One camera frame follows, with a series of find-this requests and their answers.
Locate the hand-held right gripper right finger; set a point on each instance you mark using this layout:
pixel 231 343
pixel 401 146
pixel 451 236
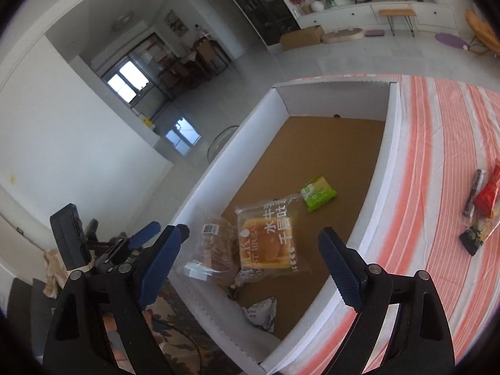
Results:
pixel 343 273

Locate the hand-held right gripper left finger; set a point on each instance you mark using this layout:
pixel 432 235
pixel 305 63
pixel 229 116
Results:
pixel 160 265

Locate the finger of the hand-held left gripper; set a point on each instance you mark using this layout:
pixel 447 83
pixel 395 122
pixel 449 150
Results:
pixel 146 232
pixel 184 232

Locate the clear brown bread packet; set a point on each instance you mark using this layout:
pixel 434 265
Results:
pixel 211 250

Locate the yellow toast bread packet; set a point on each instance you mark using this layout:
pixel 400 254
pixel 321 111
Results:
pixel 269 242

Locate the green snack packet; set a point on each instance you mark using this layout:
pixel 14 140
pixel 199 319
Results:
pixel 318 193

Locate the white triangular snack packet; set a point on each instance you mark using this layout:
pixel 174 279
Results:
pixel 261 314

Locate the white cardboard box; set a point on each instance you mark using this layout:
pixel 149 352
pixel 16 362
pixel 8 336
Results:
pixel 336 144

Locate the floral patterned cloth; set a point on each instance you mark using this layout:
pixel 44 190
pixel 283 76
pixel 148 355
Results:
pixel 175 336

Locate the green sausage packet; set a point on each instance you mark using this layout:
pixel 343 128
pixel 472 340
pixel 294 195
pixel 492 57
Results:
pixel 473 240

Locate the kitchen window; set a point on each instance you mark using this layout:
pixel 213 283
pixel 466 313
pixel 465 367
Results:
pixel 127 82

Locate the silver snack stick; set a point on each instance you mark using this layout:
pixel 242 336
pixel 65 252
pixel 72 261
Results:
pixel 473 193

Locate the red snack packet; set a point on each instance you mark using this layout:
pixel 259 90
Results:
pixel 490 197

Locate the dining table with chairs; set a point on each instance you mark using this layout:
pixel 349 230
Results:
pixel 199 58

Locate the brown cardboard box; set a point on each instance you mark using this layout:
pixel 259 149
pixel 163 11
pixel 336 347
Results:
pixel 300 39

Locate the beige pet bed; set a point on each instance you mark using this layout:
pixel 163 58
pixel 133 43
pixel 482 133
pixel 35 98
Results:
pixel 343 35

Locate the dark glass display cabinet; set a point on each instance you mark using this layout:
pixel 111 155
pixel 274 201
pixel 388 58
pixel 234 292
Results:
pixel 258 4

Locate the grey floor mat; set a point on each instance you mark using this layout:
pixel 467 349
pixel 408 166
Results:
pixel 374 33

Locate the purple round mat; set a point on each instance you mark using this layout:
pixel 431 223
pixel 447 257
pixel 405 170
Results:
pixel 453 40

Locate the red flowers in vase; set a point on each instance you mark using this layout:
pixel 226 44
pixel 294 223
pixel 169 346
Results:
pixel 300 0

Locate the white television cabinet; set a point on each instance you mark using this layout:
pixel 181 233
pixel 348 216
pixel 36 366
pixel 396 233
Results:
pixel 359 13

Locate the wooden bench with metal legs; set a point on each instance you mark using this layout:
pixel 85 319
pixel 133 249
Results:
pixel 396 12

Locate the yellow lounge chair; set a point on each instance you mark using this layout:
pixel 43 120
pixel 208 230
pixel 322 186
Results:
pixel 482 31

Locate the framed wall picture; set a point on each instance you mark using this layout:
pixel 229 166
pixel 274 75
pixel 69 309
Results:
pixel 175 21

